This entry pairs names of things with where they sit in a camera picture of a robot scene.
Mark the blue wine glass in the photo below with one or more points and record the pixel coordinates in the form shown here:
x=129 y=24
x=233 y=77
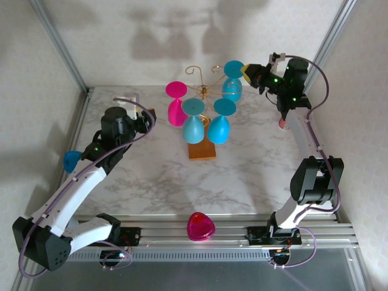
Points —
x=232 y=69
x=218 y=130

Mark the pink wine glass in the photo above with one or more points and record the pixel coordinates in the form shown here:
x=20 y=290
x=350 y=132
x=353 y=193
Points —
x=177 y=113

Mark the teal wine glass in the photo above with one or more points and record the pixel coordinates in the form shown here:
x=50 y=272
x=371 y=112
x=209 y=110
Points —
x=192 y=131

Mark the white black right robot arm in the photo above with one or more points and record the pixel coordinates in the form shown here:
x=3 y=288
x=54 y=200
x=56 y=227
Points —
x=299 y=131

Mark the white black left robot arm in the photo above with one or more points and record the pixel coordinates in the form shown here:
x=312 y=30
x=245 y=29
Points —
x=78 y=188

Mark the red soda can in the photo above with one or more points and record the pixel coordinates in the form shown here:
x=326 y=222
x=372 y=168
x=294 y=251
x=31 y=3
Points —
x=283 y=124

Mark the blue plastic bowl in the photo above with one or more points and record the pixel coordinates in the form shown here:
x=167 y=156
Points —
x=71 y=160

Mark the pink heart-shaped container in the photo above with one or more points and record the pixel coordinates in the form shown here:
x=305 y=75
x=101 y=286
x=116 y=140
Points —
x=200 y=227

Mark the black controller board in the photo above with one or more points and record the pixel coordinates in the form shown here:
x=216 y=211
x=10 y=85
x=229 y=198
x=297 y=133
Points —
x=113 y=256
x=280 y=256

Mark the aluminium side rail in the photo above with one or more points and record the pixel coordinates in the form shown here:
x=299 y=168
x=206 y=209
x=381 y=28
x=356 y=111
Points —
x=82 y=112

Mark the aluminium frame post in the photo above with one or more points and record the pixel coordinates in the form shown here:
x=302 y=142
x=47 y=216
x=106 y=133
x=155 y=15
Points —
x=59 y=45
x=335 y=30

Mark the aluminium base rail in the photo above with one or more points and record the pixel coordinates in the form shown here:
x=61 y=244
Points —
x=236 y=233

